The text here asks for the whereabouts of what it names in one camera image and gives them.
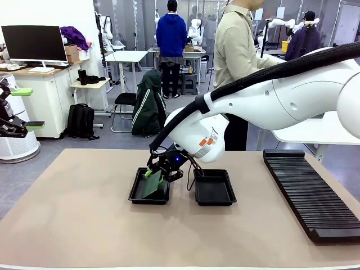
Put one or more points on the purple crumpled garment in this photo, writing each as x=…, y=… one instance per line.
x=74, y=36

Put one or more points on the small white box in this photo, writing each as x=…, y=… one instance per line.
x=84, y=54

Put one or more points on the large white table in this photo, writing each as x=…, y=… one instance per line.
x=309, y=132

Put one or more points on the black backpack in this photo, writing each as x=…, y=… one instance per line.
x=81, y=121

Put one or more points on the cluttered background work table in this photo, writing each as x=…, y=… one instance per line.
x=194, y=52

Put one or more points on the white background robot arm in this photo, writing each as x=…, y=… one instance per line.
x=107, y=31
x=195, y=31
x=281, y=22
x=299, y=26

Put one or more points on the black computer monitor white stand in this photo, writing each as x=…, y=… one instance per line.
x=33, y=42

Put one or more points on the black stand pole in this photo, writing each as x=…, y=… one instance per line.
x=262, y=42

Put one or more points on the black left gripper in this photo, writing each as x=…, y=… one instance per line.
x=4, y=108

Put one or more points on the yellow bin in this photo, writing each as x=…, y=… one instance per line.
x=285, y=46

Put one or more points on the grey plastic stool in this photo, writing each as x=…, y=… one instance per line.
x=189, y=83

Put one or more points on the black slotted board rack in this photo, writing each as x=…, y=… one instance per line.
x=312, y=197

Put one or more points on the small wooden side table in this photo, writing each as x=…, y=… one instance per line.
x=90, y=85

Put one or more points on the white cabinet desk wooden top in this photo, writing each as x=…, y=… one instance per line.
x=53, y=98

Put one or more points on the person in beige shirt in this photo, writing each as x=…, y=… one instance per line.
x=233, y=47

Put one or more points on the black crumpled cloth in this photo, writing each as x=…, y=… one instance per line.
x=94, y=79

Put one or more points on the person's right forearm beige sleeve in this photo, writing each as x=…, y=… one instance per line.
x=270, y=60

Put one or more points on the person in blue hoodie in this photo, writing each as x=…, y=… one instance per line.
x=171, y=33

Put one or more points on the black plastic ESD tray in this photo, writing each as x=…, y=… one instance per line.
x=135, y=197
x=215, y=188

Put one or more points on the brown cardboard box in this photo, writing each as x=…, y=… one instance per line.
x=71, y=53

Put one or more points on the dark green striped jacket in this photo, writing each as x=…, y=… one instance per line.
x=149, y=107

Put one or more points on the white background table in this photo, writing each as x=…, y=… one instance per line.
x=126, y=55

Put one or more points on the green printed circuit board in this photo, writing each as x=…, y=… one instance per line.
x=150, y=187

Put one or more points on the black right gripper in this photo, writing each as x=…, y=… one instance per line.
x=174, y=160

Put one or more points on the person in dark navy jacket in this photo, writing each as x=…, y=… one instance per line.
x=303, y=42

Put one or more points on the black metal frame chair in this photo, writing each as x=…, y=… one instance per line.
x=125, y=98

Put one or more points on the black tumbler cup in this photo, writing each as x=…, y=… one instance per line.
x=81, y=77

